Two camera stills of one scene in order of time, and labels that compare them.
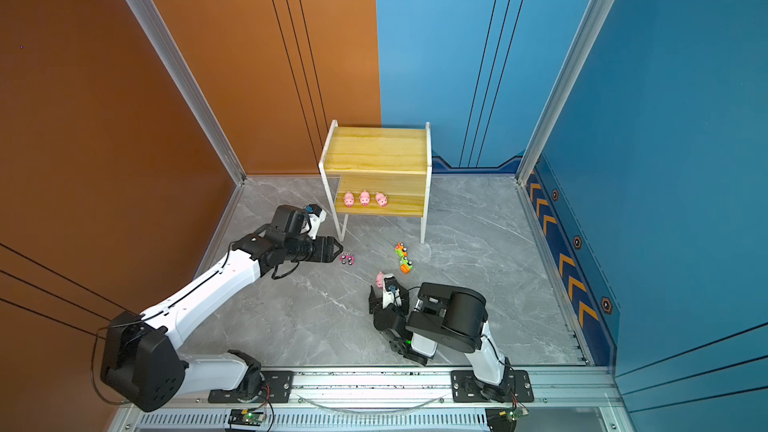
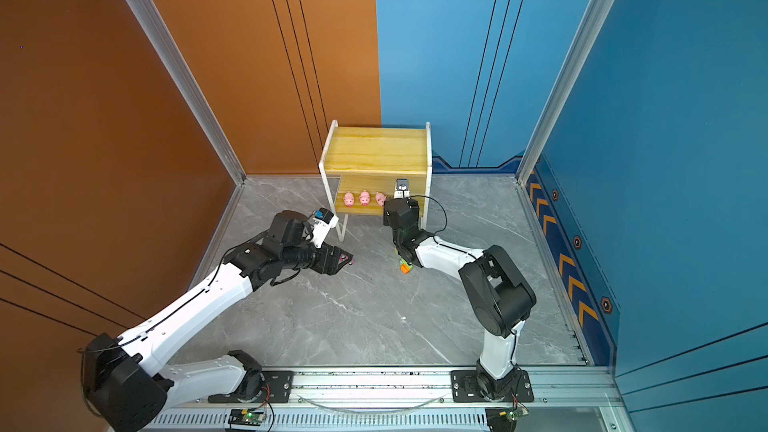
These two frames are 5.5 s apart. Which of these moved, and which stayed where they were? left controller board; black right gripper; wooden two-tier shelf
Moved: black right gripper
Stayed: wooden two-tier shelf; left controller board
